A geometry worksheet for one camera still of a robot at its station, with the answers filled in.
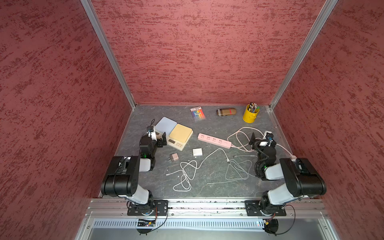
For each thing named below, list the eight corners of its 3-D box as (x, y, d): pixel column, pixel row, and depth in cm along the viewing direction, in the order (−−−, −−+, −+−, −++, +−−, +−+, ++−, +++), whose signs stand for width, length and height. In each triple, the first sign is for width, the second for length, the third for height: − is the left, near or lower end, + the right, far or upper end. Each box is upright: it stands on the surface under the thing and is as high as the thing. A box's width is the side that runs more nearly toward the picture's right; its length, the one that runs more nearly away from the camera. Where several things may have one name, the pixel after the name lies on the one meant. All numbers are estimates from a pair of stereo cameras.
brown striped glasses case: (217, 116, 117) (217, 113, 114) (216, 111, 120) (216, 108, 117) (235, 115, 118) (236, 112, 115) (234, 110, 121) (235, 107, 118)
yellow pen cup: (244, 123, 112) (251, 107, 98) (242, 117, 116) (249, 100, 102) (254, 123, 112) (262, 107, 98) (252, 117, 116) (260, 100, 102)
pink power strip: (197, 139, 103) (197, 137, 101) (199, 134, 106) (199, 132, 103) (230, 149, 98) (230, 147, 96) (231, 144, 101) (232, 142, 98)
